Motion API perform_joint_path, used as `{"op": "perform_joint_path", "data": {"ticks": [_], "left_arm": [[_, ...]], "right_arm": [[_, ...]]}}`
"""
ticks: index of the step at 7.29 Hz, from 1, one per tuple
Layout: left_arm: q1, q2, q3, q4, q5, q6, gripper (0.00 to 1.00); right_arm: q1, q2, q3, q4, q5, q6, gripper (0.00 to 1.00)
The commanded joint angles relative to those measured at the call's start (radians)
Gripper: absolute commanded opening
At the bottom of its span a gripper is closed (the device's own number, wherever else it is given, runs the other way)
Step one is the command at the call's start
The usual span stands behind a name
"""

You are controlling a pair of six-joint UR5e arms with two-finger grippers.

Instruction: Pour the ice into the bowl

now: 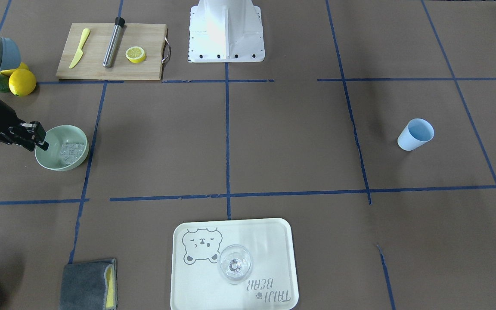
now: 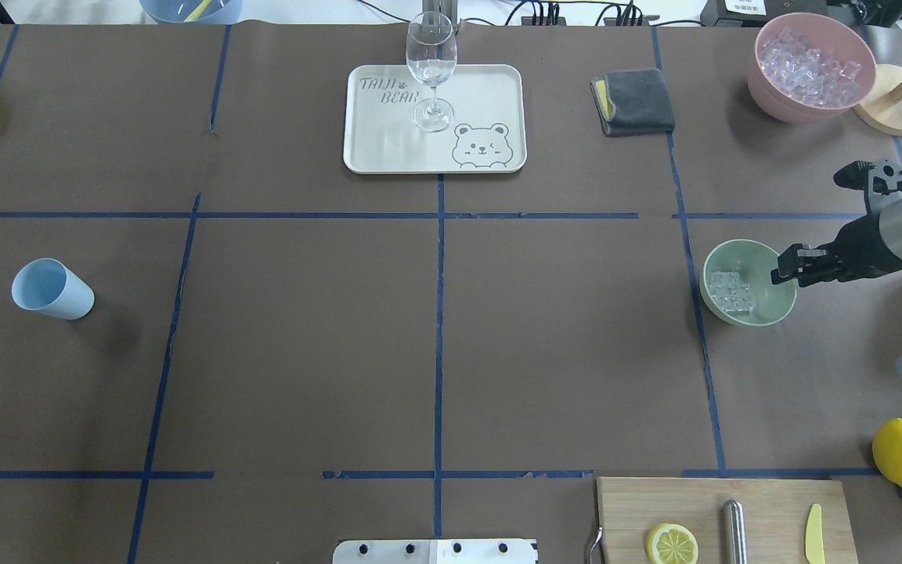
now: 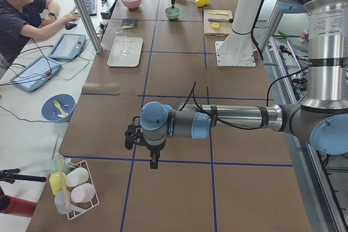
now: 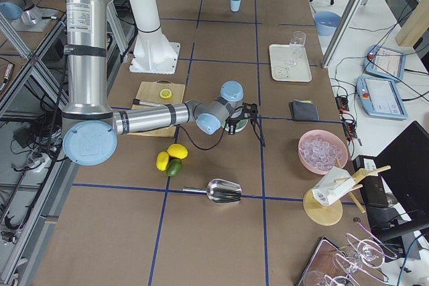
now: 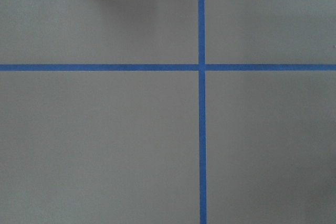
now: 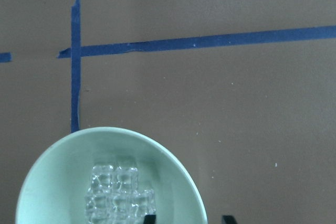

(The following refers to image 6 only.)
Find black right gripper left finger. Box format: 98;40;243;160
143;215;156;224

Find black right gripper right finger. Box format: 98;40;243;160
222;215;237;224

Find green bowl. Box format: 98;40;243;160
15;127;207;223

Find ice cubes in green bowl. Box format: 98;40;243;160
85;165;156;223

